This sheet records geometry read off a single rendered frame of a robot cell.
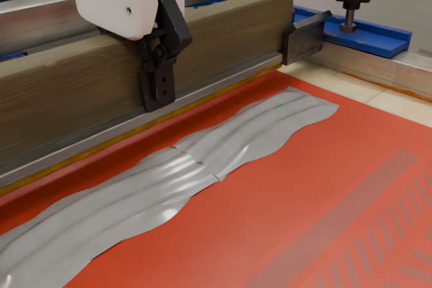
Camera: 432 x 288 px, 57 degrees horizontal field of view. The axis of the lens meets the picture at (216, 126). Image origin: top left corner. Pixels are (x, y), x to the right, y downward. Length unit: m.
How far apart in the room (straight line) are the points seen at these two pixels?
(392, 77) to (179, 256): 0.33
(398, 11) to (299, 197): 2.16
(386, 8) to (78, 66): 2.24
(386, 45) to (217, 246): 0.32
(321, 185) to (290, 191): 0.03
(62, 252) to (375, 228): 0.22
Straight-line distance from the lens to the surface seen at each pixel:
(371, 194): 0.34
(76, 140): 0.33
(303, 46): 0.50
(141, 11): 0.30
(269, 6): 0.45
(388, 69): 0.50
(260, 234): 0.29
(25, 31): 0.55
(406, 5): 2.42
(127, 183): 0.33
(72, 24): 0.58
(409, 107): 0.47
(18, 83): 0.31
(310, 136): 0.39
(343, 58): 0.52
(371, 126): 0.42
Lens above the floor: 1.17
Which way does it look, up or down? 32 degrees down
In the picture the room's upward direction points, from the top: 2 degrees counter-clockwise
